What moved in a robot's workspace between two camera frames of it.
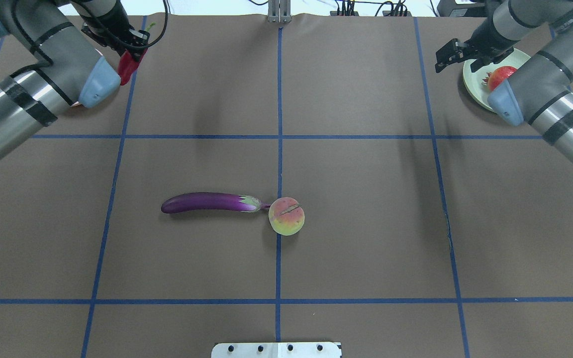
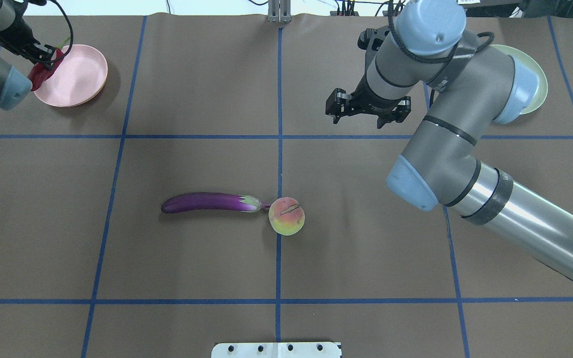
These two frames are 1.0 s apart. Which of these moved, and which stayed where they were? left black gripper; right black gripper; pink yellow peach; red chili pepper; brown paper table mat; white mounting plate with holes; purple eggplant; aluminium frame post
Moved: left black gripper; right black gripper; red chili pepper
Stayed: brown paper table mat; aluminium frame post; purple eggplant; pink yellow peach; white mounting plate with holes
